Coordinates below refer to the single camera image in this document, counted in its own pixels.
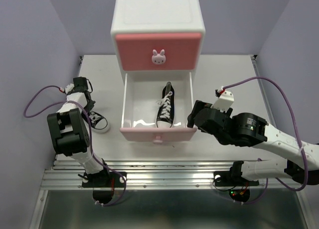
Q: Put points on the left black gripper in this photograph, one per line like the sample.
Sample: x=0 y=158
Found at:
x=89 y=107

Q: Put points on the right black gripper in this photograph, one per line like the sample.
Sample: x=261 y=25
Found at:
x=198 y=105

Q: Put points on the black canvas sneaker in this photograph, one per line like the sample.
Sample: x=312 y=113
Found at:
x=166 y=110
x=98 y=122

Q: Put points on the light pink drawer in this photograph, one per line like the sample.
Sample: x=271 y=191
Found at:
x=143 y=93

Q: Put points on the dark pink drawer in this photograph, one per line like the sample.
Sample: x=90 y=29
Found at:
x=158 y=51

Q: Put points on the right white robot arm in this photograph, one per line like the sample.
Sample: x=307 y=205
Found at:
x=297 y=162

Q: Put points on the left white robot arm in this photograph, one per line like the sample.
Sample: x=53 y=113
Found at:
x=69 y=133

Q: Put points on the white shoe cabinet body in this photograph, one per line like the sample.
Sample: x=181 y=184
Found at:
x=156 y=16

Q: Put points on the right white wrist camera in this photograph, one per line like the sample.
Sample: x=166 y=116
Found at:
x=224 y=101

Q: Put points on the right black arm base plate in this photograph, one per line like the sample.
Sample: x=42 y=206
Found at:
x=225 y=179

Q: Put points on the aluminium mounting rail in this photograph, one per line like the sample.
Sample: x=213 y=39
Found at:
x=143 y=175

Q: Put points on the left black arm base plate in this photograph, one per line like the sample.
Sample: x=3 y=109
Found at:
x=103 y=180

